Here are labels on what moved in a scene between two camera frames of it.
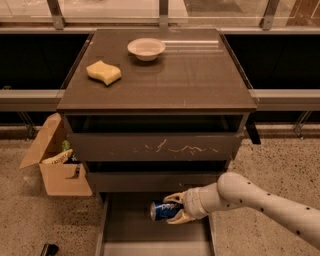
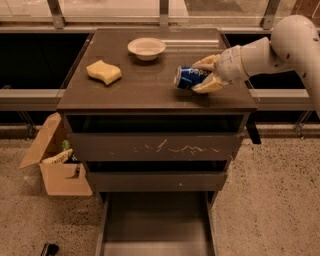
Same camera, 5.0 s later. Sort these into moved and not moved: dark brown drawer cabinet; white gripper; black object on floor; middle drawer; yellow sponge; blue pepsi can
Moved: blue pepsi can; white gripper
Not moved: black object on floor; middle drawer; yellow sponge; dark brown drawer cabinet
